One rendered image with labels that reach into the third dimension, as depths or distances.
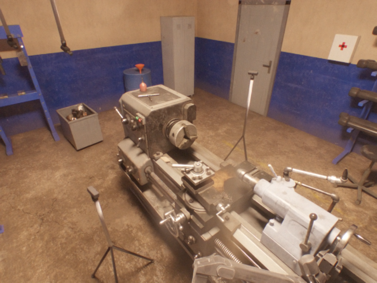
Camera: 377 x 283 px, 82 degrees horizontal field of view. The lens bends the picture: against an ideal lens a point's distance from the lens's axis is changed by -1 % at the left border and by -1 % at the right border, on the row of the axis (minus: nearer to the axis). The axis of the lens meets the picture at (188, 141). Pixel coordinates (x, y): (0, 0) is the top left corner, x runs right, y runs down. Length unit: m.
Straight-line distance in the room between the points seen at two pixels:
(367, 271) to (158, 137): 1.70
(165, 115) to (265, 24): 3.32
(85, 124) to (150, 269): 2.46
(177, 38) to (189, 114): 3.39
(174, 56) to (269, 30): 2.04
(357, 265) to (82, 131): 3.64
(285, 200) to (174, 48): 4.42
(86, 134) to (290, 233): 3.34
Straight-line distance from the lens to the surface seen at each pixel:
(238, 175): 1.55
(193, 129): 1.96
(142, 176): 2.22
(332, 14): 4.34
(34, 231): 3.07
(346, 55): 4.13
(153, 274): 2.37
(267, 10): 4.84
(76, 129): 3.88
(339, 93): 4.35
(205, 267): 1.01
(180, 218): 1.55
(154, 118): 1.93
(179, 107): 2.05
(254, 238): 1.58
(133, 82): 4.75
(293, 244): 1.44
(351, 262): 1.70
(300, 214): 1.36
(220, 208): 1.44
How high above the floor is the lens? 2.10
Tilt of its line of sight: 32 degrees down
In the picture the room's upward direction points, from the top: straight up
